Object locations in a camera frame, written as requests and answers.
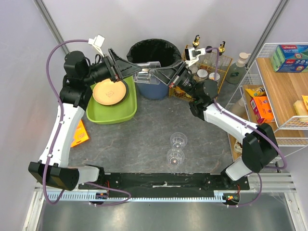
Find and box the silver lid spice jar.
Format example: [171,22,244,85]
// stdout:
[190,65,198,76]

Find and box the clear glass cup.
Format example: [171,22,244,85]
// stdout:
[170,132,188,150]
[133,61,161,85]
[167,148,185,167]

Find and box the beige plate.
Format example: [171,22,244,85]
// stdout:
[92,80,127,106]

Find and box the blue label silver lid jar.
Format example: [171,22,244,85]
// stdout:
[208,72,220,84]

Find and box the blue ceramic plate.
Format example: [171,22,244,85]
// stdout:
[120,80,129,102]

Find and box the glass oil bottle gold spout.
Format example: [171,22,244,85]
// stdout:
[215,41,226,70]

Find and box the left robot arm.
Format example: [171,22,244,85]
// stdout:
[28,49,145,191]

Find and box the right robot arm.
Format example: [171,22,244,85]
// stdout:
[149,61,281,181]

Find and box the blue trash bin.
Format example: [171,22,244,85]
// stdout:
[136,83,169,100]

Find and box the black trash bag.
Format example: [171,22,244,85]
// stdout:
[127,38,182,67]

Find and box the green plastic basin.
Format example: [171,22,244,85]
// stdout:
[86,77,137,125]

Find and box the black cap glass bottle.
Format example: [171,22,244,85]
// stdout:
[205,46,213,53]

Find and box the cream pump soap bottle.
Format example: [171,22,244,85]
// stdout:
[225,52,251,84]

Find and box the yellow snack bag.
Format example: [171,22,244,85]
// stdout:
[245,86,266,97]

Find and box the orange purple box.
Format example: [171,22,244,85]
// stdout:
[250,96,275,124]

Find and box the chocolate cookie box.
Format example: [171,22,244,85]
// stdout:
[234,140,243,153]

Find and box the blue sponge package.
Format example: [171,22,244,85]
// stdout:
[270,44,308,73]

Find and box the yellow sponge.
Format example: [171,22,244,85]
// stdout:
[293,95,308,116]

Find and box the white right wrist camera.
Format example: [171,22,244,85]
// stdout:
[184,48,206,67]

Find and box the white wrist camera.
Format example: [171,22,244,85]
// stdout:
[88,35,105,57]
[184,48,206,67]

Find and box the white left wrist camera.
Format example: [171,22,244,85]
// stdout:
[88,35,105,57]

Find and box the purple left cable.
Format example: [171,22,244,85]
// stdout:
[43,39,132,207]

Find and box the white wire shelf rack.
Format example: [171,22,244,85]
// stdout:
[226,43,308,151]

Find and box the black mounting base plate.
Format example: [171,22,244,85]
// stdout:
[94,173,250,191]

